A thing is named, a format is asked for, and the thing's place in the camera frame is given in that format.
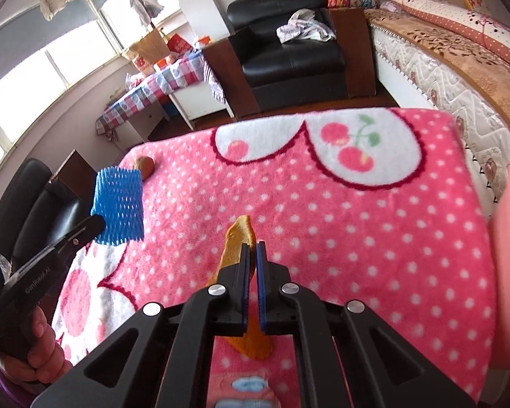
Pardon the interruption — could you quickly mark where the person's left hand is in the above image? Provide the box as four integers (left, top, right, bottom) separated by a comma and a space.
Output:
0, 307, 73, 386

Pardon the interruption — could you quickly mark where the pink polka dot fleece blanket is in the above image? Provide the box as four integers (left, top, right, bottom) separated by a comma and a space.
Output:
52, 108, 496, 399

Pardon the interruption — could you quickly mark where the blue foam fruit net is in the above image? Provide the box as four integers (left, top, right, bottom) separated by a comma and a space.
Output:
91, 166, 145, 246

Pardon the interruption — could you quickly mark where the dark wooden side cabinet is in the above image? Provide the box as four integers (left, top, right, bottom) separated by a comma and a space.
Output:
51, 150, 97, 212

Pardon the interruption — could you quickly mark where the bed with brown leaf blanket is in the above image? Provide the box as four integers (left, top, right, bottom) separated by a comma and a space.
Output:
365, 0, 510, 216

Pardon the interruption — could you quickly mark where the brown paper shopping bag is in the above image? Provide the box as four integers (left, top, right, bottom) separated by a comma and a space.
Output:
129, 29, 170, 65

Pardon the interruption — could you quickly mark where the pink blue printed wrapper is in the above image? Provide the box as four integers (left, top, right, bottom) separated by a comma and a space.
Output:
206, 371, 281, 408

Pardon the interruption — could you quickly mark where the white red folded quilt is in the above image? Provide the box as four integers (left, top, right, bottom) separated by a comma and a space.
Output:
390, 0, 510, 65

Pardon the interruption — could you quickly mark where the red box on table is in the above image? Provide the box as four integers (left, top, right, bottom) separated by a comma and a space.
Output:
167, 33, 193, 55

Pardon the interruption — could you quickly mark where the orange peel large piece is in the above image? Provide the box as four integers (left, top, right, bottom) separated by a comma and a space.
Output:
207, 215, 273, 361

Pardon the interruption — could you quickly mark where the black chair at left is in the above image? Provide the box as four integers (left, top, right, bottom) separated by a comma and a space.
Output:
0, 158, 90, 272

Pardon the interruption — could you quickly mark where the brown walnut right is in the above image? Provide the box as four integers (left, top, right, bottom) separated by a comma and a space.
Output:
134, 156, 154, 182

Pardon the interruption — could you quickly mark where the checked tablecloth side table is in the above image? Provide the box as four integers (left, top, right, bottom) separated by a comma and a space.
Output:
96, 51, 225, 141

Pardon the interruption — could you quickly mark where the black leather armchair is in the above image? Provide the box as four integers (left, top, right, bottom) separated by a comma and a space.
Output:
225, 0, 350, 114

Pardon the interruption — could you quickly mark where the white crumpled cloth on chair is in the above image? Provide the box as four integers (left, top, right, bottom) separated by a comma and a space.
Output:
276, 8, 336, 44

